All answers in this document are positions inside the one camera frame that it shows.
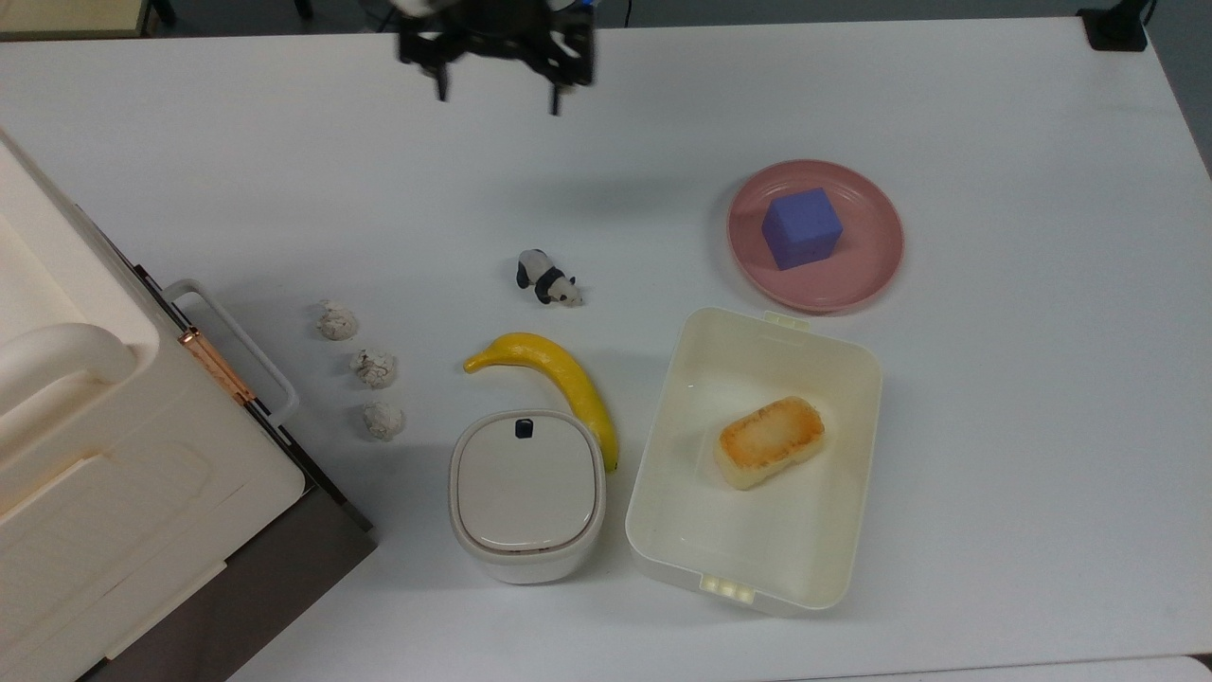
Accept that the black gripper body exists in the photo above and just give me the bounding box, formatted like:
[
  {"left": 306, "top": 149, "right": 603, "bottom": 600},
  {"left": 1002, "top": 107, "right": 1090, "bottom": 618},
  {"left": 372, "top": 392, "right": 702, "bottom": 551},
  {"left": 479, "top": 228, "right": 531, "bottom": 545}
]
[{"left": 396, "top": 0, "right": 598, "bottom": 88}]

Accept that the purple cube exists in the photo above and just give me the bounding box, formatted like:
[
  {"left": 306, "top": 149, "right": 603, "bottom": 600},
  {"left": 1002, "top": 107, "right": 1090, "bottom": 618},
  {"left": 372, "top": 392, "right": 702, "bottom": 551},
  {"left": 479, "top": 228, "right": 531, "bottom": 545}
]
[{"left": 761, "top": 186, "right": 845, "bottom": 273}]

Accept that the pink plate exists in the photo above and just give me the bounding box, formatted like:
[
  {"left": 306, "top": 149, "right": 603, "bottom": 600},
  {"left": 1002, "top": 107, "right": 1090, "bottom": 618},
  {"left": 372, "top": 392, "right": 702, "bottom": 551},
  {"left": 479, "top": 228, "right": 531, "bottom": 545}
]
[{"left": 726, "top": 158, "right": 905, "bottom": 316}]

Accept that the small panda figurine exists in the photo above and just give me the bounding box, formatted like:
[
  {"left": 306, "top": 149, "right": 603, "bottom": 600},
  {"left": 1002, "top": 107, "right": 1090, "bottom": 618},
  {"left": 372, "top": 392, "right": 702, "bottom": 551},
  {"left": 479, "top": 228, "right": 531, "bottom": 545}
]
[{"left": 515, "top": 248, "right": 586, "bottom": 309}]

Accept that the crumpled white paper ball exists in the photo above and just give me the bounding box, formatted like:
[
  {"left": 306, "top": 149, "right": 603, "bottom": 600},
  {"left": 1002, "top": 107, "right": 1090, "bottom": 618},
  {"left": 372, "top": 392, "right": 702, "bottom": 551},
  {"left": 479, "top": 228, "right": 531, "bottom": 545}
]
[
  {"left": 314, "top": 299, "right": 361, "bottom": 343},
  {"left": 348, "top": 348, "right": 400, "bottom": 391},
  {"left": 361, "top": 399, "right": 408, "bottom": 443}
]

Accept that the yellow toy banana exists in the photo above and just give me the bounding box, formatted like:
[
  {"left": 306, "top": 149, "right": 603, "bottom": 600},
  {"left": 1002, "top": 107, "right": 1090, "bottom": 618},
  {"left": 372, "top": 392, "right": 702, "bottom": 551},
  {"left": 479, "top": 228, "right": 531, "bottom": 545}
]
[{"left": 462, "top": 331, "right": 620, "bottom": 474}]

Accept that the copper latch strip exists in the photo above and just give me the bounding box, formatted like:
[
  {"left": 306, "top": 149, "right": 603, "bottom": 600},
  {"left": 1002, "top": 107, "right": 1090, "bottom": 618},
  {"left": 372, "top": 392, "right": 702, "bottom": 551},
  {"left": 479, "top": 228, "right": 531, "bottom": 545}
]
[{"left": 177, "top": 326, "right": 258, "bottom": 407}]

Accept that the beige side table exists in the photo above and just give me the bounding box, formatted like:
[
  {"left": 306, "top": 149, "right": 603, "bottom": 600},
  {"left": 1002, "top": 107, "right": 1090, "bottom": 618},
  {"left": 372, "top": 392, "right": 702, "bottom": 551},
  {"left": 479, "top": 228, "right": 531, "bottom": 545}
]
[{"left": 0, "top": 0, "right": 158, "bottom": 42}]

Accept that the cream lidded trash can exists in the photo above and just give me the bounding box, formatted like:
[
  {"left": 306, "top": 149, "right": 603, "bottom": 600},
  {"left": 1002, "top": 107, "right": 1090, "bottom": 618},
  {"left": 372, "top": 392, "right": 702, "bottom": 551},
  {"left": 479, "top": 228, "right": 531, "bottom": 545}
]
[{"left": 447, "top": 408, "right": 608, "bottom": 585}]

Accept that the toasted bread toy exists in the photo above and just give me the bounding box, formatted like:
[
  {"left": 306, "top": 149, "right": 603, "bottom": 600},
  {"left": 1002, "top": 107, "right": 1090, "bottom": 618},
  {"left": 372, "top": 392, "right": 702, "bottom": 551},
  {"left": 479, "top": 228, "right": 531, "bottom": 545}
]
[{"left": 713, "top": 395, "right": 827, "bottom": 492}]

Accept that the cream open plastic container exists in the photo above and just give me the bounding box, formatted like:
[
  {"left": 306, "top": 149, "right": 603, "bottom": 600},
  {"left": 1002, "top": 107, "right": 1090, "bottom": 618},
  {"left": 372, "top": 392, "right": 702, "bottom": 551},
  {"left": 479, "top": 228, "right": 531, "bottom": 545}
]
[{"left": 624, "top": 305, "right": 885, "bottom": 618}]

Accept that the black stand base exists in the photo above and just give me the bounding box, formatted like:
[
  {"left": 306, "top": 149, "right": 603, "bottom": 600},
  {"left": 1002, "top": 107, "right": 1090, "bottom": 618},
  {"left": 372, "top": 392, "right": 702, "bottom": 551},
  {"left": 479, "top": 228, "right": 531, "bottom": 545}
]
[{"left": 1077, "top": 0, "right": 1159, "bottom": 53}]

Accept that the white drawer handle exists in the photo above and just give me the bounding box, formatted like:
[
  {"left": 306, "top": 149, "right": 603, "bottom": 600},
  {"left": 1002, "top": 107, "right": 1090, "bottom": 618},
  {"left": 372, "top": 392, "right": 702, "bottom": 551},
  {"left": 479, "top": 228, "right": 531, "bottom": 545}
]
[{"left": 160, "top": 278, "right": 301, "bottom": 428}]

